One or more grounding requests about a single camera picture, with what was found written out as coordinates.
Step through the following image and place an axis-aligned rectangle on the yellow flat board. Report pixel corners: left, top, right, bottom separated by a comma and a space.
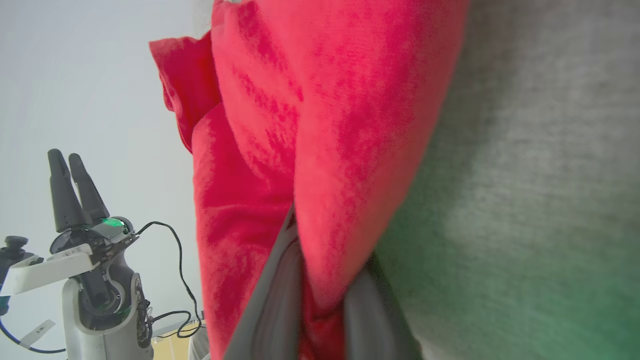
152, 322, 202, 360

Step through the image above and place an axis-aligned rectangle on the red shirt with white sleeves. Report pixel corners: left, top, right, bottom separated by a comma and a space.
148, 0, 471, 360

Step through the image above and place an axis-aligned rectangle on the grey cloth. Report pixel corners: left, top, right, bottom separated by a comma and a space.
372, 0, 640, 360

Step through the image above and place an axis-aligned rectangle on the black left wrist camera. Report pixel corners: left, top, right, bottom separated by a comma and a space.
0, 235, 36, 317

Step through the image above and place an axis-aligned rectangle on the white cable tag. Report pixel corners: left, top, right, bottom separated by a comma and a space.
19, 319, 57, 349

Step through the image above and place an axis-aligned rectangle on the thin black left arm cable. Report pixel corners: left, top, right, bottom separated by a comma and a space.
135, 221, 204, 340

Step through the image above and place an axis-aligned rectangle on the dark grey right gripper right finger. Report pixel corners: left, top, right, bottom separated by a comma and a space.
344, 254, 422, 360

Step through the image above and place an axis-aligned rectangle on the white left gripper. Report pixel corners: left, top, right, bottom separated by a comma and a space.
0, 148, 139, 297

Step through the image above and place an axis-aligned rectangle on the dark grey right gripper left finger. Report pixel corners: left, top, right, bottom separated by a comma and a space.
222, 205, 304, 360

